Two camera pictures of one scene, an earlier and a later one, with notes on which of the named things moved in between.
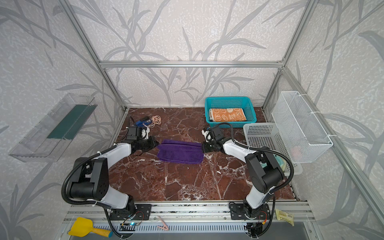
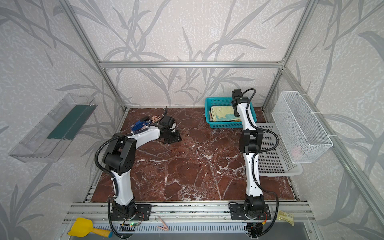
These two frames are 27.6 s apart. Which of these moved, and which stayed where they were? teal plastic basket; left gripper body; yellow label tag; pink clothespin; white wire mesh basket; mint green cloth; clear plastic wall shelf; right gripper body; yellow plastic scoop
Moved: left gripper body; mint green cloth; right gripper body
Stayed: yellow plastic scoop; clear plastic wall shelf; yellow label tag; teal plastic basket; pink clothespin; white wire mesh basket
